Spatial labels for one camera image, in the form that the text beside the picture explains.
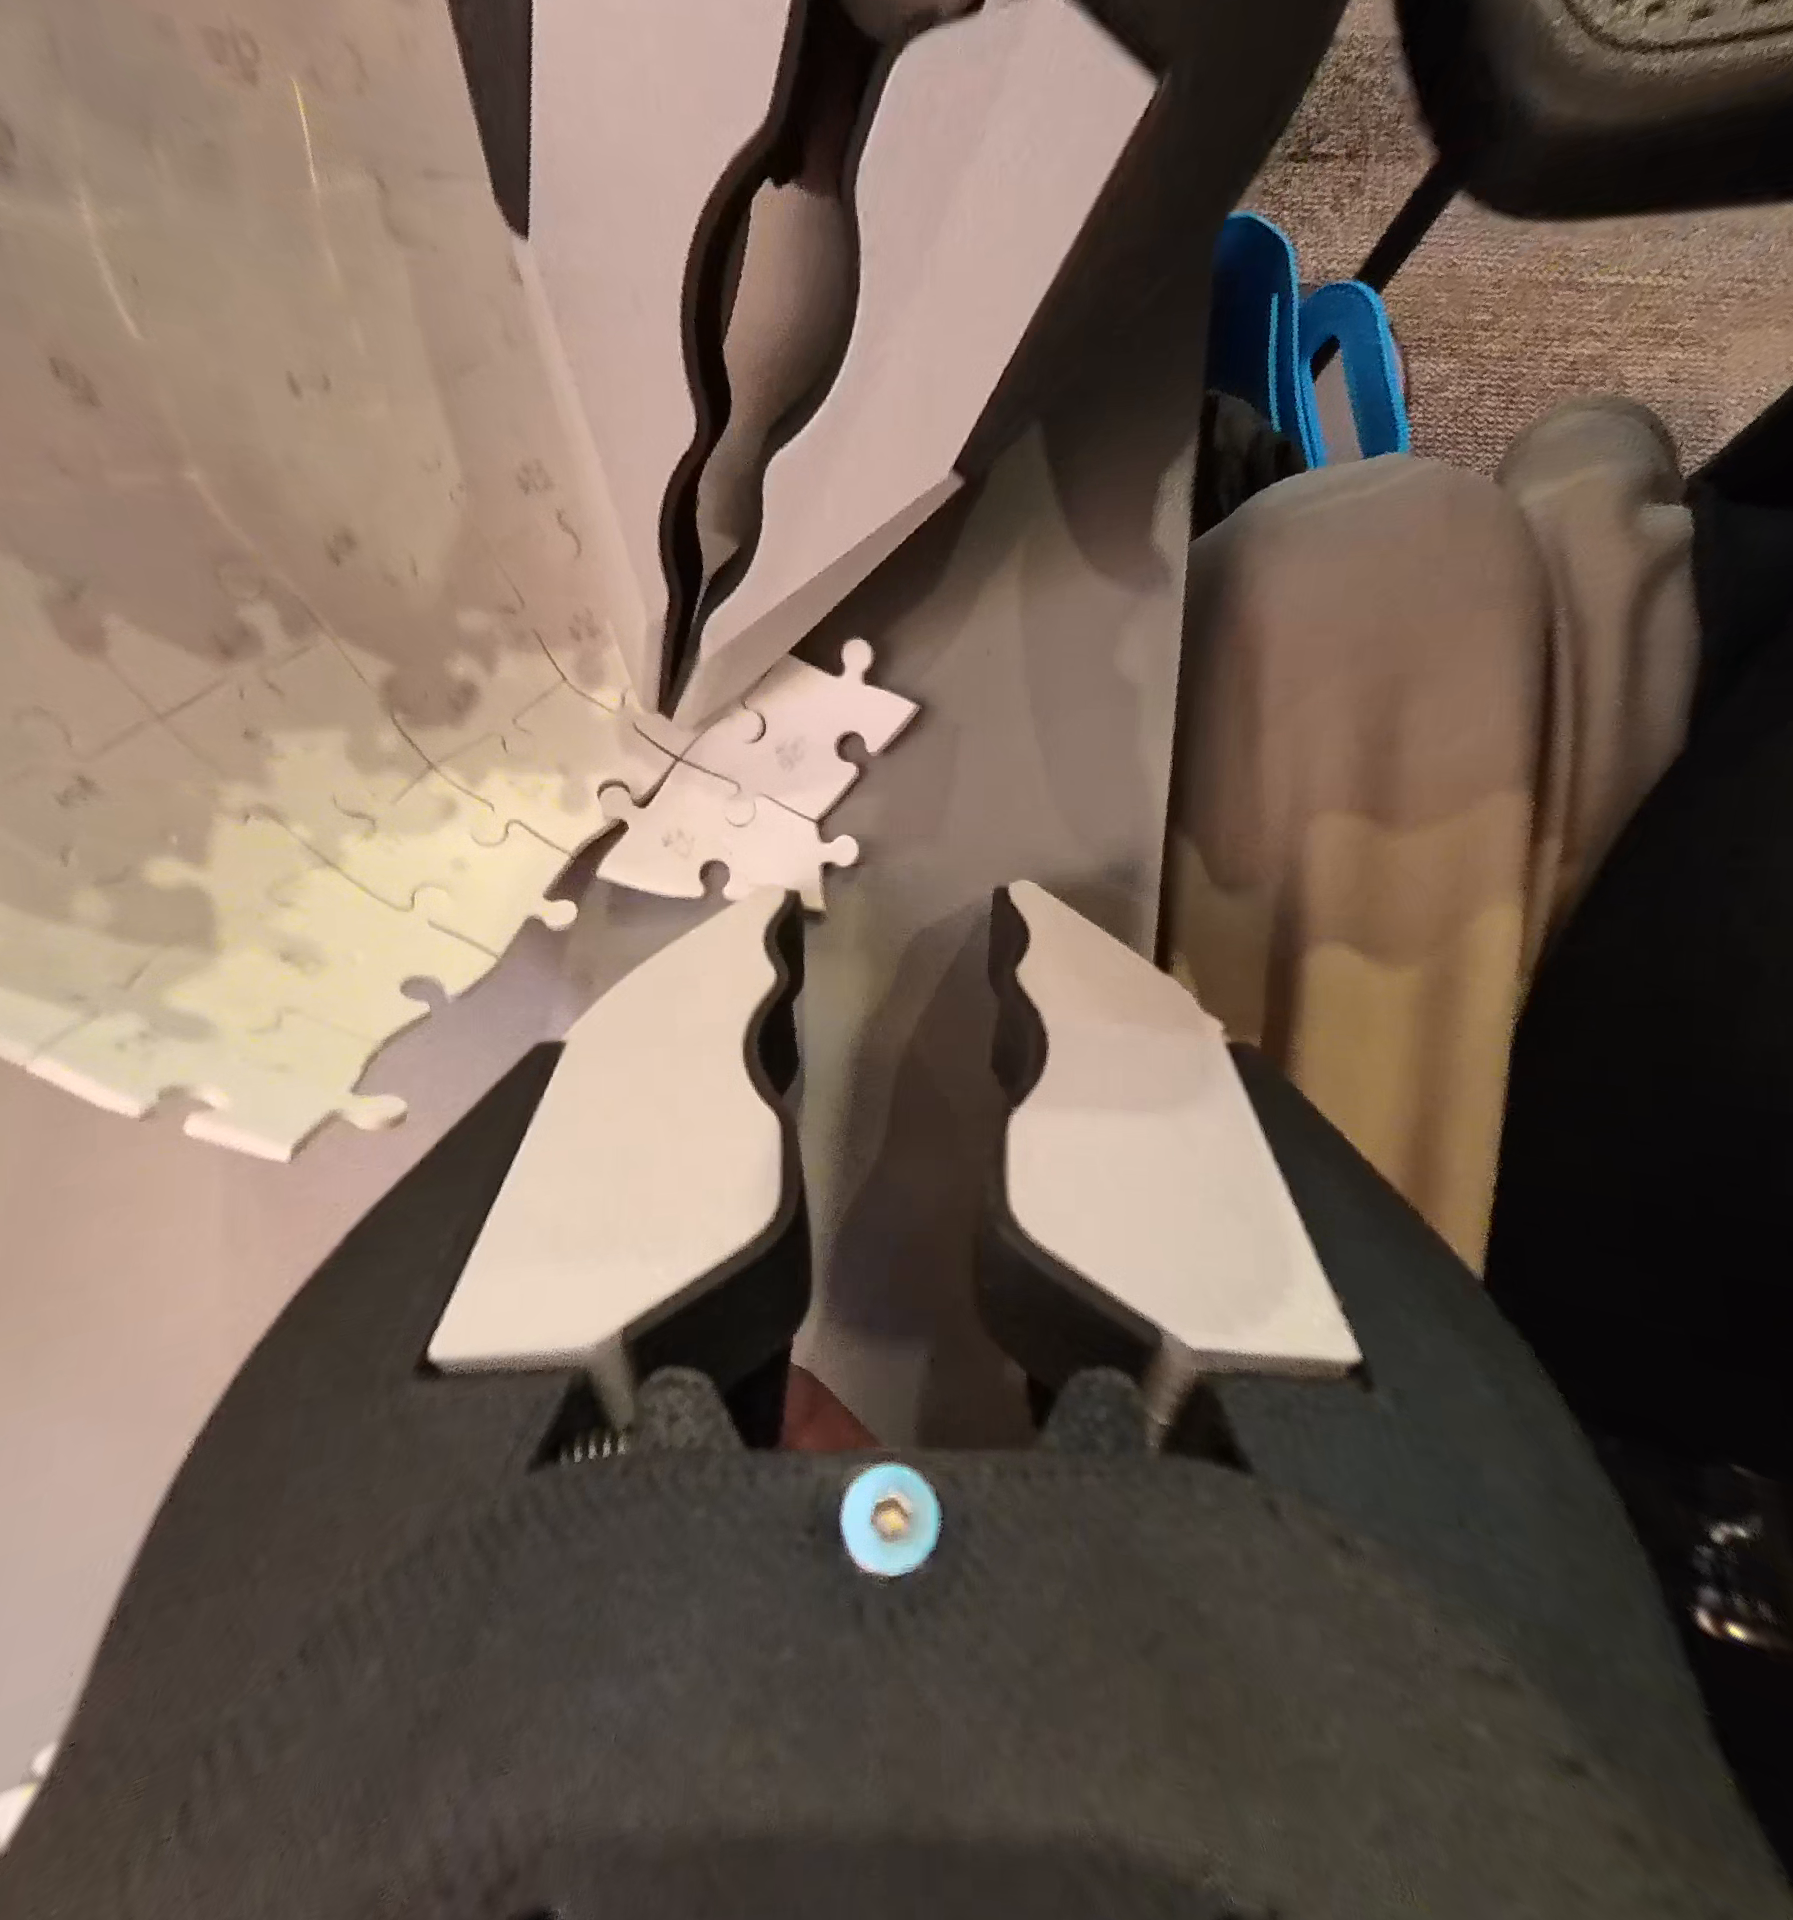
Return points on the metal key clip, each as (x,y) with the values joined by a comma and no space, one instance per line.
(1745,1568)

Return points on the small joined puzzle piece cluster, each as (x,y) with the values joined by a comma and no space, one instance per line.
(777,779)

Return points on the black plastic chair base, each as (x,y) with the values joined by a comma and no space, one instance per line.
(1632,105)

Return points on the partly built puzzle ball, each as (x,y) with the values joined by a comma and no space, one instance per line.
(237,600)

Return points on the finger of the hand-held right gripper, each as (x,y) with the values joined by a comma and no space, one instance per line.
(971,226)
(612,226)

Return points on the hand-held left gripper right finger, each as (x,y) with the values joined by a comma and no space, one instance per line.
(1165,1184)

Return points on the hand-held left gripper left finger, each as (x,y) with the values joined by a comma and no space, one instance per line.
(642,1184)

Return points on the person's black clothing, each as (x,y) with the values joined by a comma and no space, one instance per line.
(1691,974)

